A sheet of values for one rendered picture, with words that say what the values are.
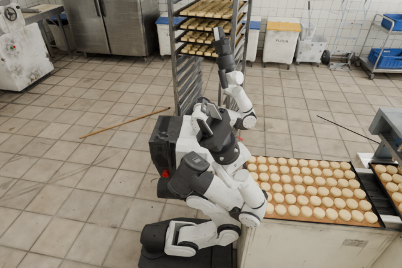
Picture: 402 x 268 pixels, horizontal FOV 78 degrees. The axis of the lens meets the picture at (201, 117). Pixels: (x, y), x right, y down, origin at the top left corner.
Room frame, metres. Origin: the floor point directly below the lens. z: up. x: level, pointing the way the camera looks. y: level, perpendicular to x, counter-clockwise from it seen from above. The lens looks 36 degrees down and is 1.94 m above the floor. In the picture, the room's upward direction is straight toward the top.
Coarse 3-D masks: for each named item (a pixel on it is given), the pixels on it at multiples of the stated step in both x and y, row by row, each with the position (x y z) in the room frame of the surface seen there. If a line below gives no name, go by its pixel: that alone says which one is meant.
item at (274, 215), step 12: (300, 168) 0.95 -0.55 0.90; (312, 168) 0.95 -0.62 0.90; (336, 180) 0.87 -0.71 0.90; (348, 180) 0.87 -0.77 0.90; (276, 204) 0.72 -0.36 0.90; (288, 204) 0.72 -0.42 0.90; (264, 216) 0.66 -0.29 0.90; (276, 216) 0.66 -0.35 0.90; (288, 216) 0.66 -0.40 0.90; (300, 216) 0.66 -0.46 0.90; (312, 216) 0.66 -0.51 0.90; (324, 216) 0.66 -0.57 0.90
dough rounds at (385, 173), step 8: (376, 168) 0.94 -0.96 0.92; (384, 168) 0.93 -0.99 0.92; (392, 168) 0.93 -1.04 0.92; (384, 176) 0.87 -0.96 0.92; (392, 176) 0.88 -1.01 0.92; (400, 176) 0.87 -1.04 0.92; (384, 184) 0.84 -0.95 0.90; (392, 184) 0.82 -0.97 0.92; (400, 184) 0.82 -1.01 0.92; (392, 192) 0.79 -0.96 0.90; (400, 192) 0.79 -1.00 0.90; (400, 200) 0.73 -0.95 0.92; (400, 208) 0.69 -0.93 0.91
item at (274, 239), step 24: (240, 240) 0.81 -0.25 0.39; (264, 240) 0.68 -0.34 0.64; (288, 240) 0.67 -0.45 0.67; (312, 240) 0.66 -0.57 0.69; (336, 240) 0.65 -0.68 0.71; (360, 240) 0.63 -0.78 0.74; (384, 240) 0.62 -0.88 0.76; (240, 264) 0.70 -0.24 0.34; (264, 264) 0.68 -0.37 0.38; (288, 264) 0.66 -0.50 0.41; (312, 264) 0.65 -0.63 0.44; (336, 264) 0.64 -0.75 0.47; (360, 264) 0.62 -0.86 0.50
